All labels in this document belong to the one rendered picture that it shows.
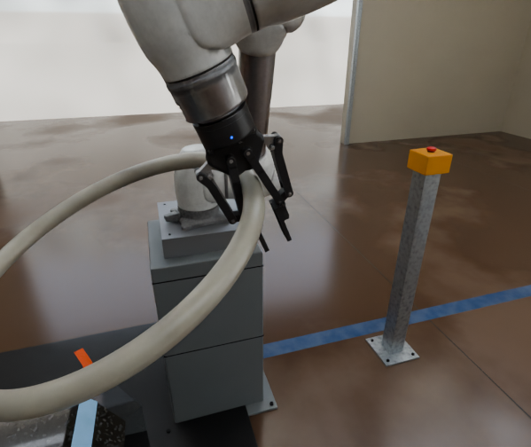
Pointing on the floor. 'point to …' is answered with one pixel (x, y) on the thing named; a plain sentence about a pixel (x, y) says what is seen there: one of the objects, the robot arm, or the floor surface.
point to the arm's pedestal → (213, 336)
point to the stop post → (410, 254)
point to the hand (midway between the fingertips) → (269, 226)
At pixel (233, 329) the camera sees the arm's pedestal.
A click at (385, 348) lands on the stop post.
